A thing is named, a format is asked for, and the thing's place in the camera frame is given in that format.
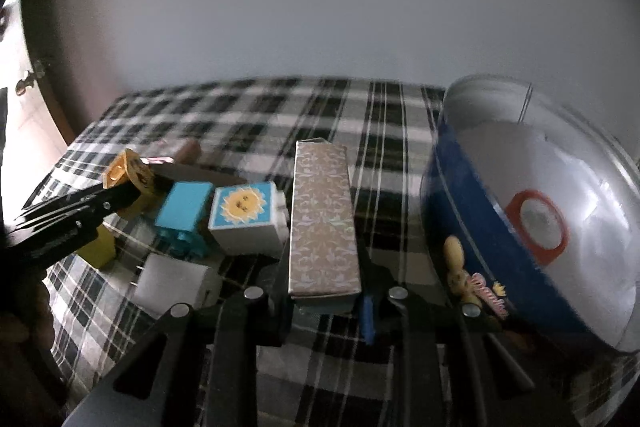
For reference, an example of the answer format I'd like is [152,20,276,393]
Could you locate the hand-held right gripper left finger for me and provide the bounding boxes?
[62,251,296,427]

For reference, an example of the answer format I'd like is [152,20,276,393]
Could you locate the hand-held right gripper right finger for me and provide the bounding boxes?
[357,252,586,427]

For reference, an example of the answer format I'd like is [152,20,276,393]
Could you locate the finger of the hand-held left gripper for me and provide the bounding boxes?
[12,189,151,238]
[20,179,133,220]

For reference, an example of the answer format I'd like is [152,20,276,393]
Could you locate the yellow smiley face block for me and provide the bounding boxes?
[102,149,157,196]

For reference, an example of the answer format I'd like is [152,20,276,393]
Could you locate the plain yellow block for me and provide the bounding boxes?
[77,192,162,269]

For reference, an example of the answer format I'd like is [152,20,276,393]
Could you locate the white sun picture block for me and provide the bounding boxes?
[207,181,291,259]

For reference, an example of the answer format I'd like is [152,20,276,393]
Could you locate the patterned long cardboard box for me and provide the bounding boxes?
[288,139,363,304]

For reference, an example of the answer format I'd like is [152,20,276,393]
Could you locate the round blue tin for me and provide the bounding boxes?
[419,74,640,354]

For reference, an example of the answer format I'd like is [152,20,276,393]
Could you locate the person's left hand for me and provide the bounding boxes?
[0,269,58,368]

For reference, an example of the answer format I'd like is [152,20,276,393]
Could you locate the teal toy block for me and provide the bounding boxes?
[153,180,216,259]

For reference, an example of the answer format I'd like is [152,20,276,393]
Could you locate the wooden door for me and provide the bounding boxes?
[0,0,68,233]

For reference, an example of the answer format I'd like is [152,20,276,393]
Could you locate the brown cylinder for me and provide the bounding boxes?
[169,139,202,164]

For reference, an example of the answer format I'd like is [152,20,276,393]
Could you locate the white charger adapter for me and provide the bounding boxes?
[130,254,222,314]

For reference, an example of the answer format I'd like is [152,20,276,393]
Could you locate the black flat object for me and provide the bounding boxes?
[149,161,249,198]

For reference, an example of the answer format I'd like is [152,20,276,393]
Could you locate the red lid jar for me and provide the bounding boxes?
[504,189,571,266]

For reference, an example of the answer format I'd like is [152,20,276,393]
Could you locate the plaid blanket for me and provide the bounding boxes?
[20,76,640,427]

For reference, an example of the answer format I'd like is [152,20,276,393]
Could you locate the metal door handle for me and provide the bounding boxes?
[15,59,47,96]

